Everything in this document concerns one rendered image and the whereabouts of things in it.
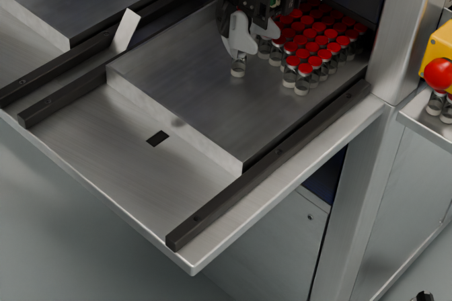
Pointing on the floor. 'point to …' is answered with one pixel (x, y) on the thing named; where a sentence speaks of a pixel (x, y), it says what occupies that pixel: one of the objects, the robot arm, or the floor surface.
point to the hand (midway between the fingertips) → (237, 44)
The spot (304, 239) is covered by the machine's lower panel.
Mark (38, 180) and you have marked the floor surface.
